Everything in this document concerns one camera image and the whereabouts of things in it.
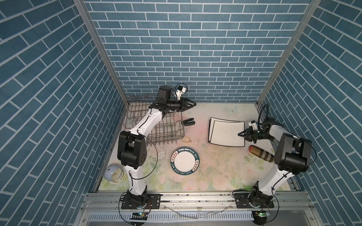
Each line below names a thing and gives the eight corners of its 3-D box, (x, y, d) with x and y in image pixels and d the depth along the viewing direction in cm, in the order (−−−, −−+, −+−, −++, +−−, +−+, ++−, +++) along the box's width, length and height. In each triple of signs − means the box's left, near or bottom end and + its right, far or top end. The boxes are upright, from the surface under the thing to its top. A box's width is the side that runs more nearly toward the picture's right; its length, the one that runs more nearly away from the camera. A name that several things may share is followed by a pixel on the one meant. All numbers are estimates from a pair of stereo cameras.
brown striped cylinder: (247, 151, 95) (249, 148, 92) (249, 146, 97) (251, 143, 94) (269, 164, 90) (272, 161, 86) (271, 158, 92) (274, 155, 89)
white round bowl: (108, 182, 82) (100, 177, 74) (112, 170, 86) (105, 164, 78) (122, 182, 82) (115, 177, 74) (125, 170, 86) (119, 164, 78)
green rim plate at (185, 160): (170, 175, 84) (169, 173, 81) (172, 149, 95) (172, 146, 92) (199, 175, 84) (200, 173, 81) (198, 149, 95) (198, 146, 92)
